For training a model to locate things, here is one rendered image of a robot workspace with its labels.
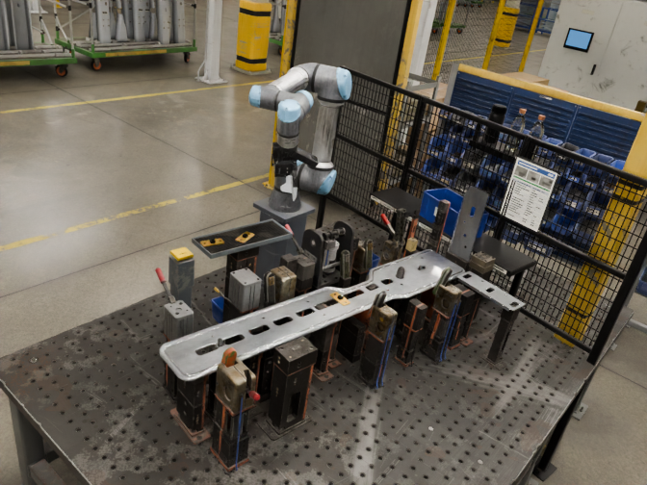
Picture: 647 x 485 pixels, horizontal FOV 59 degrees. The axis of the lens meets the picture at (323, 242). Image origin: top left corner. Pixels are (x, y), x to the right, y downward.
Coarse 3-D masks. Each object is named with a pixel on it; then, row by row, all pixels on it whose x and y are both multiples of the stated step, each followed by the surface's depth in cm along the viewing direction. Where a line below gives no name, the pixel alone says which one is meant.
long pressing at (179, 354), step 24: (384, 264) 247; (408, 264) 251; (432, 264) 254; (336, 288) 225; (360, 288) 228; (384, 288) 231; (408, 288) 233; (264, 312) 205; (288, 312) 207; (336, 312) 211; (360, 312) 215; (192, 336) 187; (216, 336) 189; (264, 336) 193; (288, 336) 195; (168, 360) 177; (192, 360) 178; (216, 360) 179
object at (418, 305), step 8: (408, 304) 227; (416, 304) 225; (424, 304) 226; (408, 312) 228; (416, 312) 225; (424, 312) 224; (408, 320) 229; (416, 320) 226; (424, 320) 228; (408, 328) 230; (416, 328) 227; (408, 336) 231; (416, 336) 232; (408, 344) 232; (400, 352) 237; (408, 352) 233; (400, 360) 237; (408, 360) 236
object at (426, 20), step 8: (424, 0) 610; (432, 0) 609; (424, 8) 613; (432, 8) 615; (424, 16) 616; (432, 16) 622; (424, 24) 618; (424, 32) 622; (416, 40) 629; (424, 40) 629; (416, 48) 632; (424, 48) 635; (416, 56) 635; (424, 56) 642; (416, 64) 638; (416, 72) 644; (408, 80) 649; (400, 144) 682
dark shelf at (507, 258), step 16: (384, 192) 310; (400, 192) 313; (400, 208) 295; (416, 208) 298; (448, 240) 274; (480, 240) 275; (496, 240) 278; (496, 256) 262; (512, 256) 265; (528, 256) 267; (512, 272) 252
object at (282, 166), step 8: (272, 144) 201; (272, 152) 203; (280, 152) 200; (288, 152) 202; (280, 160) 202; (288, 160) 204; (296, 160) 204; (280, 168) 203; (288, 168) 204; (280, 176) 205
